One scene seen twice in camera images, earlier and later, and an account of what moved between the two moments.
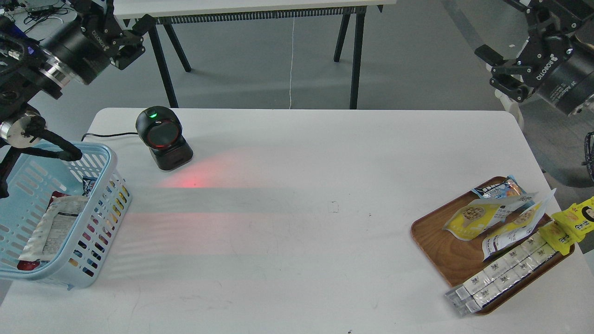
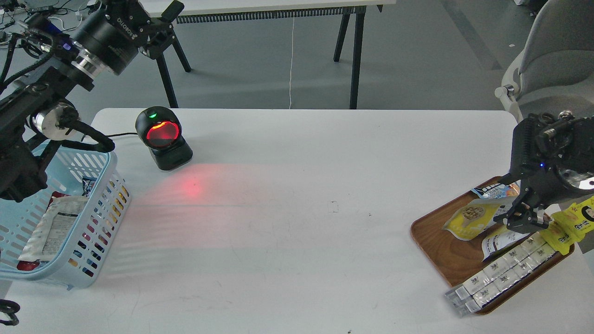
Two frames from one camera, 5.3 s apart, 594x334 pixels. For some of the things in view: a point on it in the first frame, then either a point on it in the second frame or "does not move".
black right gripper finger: x=516 y=82 to x=521 y=219
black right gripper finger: x=493 y=58 to x=534 y=223
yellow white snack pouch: x=473 y=220 does not move
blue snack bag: x=500 y=187 does not move
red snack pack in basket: x=31 y=265 does not move
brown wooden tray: x=454 y=259 does not move
